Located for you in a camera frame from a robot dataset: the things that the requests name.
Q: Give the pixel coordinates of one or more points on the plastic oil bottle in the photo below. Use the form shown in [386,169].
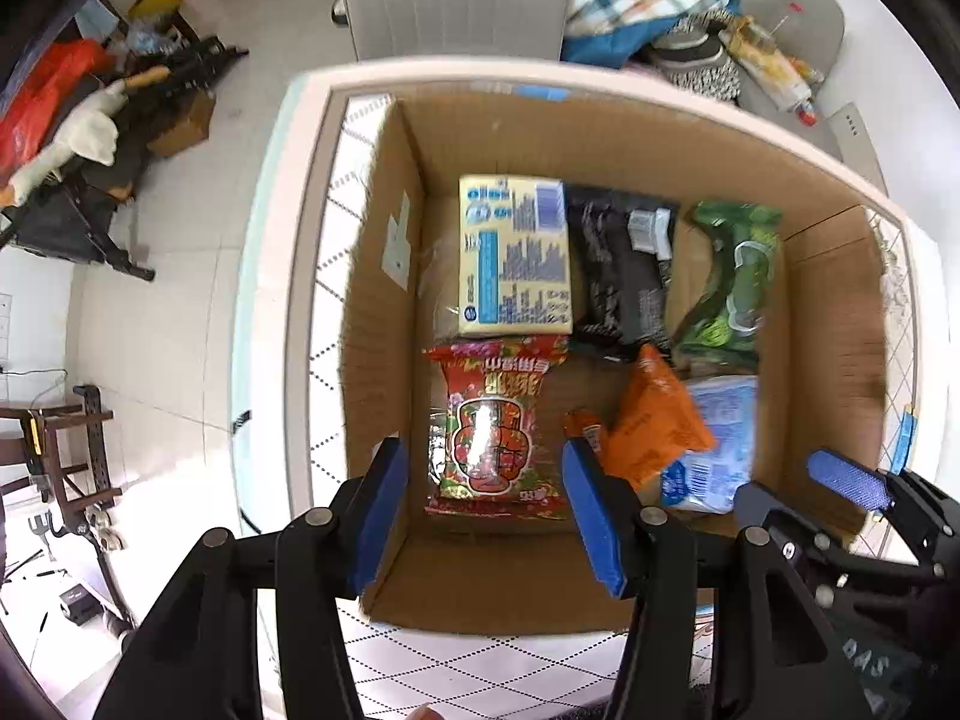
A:
[781,22]

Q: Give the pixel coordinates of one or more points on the red snack packet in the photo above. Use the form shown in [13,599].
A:
[484,460]

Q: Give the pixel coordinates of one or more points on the small cardboard box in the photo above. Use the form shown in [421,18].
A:
[189,127]

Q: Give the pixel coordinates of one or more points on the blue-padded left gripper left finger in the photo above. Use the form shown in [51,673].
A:
[329,554]

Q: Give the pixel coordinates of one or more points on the black stroller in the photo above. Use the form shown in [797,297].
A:
[69,216]

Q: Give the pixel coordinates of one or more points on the wooden chair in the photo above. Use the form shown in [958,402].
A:
[60,452]

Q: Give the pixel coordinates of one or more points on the grey chair with clutter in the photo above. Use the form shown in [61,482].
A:
[808,32]

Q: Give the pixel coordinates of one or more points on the blue stick sachets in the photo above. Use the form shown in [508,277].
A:
[903,441]

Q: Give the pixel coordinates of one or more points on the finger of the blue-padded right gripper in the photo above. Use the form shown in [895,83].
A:
[780,539]
[925,518]

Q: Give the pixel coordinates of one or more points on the orange snack packet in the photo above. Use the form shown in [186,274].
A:
[657,423]

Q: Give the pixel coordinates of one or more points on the light blue wipes packet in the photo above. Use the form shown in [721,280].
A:
[707,482]

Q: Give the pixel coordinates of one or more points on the green snack packet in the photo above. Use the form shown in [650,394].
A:
[723,328]

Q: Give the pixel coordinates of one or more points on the zebra pattern bag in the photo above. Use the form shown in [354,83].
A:
[692,56]

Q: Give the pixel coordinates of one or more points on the cream blue tissue pack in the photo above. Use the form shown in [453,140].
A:
[514,263]

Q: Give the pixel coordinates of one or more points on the black snack packet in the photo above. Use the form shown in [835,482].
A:
[622,245]

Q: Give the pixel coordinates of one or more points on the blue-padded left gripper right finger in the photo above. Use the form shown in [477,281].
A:
[640,553]

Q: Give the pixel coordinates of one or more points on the orange plastic bag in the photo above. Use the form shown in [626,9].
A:
[54,78]

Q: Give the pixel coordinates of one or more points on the white goose plush toy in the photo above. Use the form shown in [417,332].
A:
[89,132]

